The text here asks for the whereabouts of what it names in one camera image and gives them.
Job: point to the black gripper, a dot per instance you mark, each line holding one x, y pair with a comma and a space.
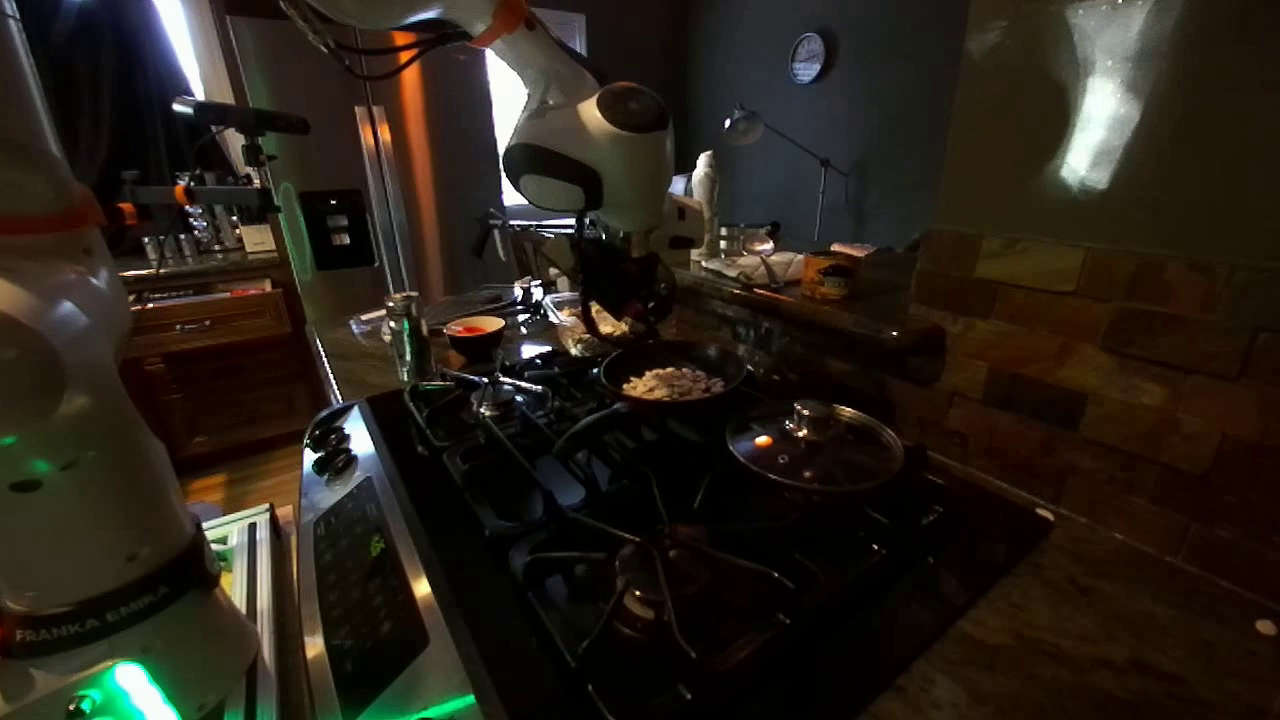
623, 265

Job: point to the clear plastic container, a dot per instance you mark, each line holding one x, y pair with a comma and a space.
567, 323

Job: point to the black frying pan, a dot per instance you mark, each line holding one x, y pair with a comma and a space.
641, 358

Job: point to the white spray bottle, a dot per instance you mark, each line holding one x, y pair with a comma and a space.
708, 182

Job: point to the white food pieces heap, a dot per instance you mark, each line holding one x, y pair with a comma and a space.
675, 385

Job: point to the grey folded cloth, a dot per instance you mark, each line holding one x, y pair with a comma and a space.
754, 265

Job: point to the small red bowl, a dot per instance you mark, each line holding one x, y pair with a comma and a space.
473, 331

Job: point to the black desk lamp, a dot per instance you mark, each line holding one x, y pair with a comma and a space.
743, 127

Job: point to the bright window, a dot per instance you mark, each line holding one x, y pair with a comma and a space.
499, 100

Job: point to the stainless steel refrigerator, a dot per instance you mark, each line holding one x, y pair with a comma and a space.
425, 173

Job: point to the clear glass cup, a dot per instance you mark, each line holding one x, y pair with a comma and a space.
404, 333

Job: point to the black stove knob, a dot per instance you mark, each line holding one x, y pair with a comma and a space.
336, 463
328, 425

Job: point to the wooden drawer cabinet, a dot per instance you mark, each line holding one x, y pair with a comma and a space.
212, 346

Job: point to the black gas stove top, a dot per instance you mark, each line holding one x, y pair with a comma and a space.
360, 603

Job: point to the black rod with orange clamp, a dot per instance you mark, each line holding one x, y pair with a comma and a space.
202, 196

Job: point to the small white round object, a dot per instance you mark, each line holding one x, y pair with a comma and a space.
1266, 625

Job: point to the round wall clock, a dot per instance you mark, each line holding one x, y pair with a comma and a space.
809, 56

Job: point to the black switch panel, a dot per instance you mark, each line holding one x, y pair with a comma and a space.
335, 226

